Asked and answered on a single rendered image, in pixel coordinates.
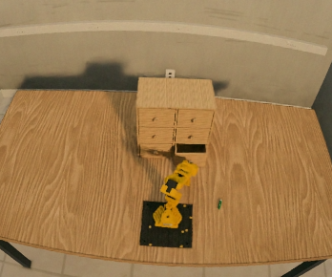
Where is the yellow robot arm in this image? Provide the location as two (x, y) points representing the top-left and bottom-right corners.
(153, 163), (193, 228)

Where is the wooden chest of drawers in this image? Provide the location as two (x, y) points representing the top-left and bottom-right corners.
(136, 77), (217, 158)

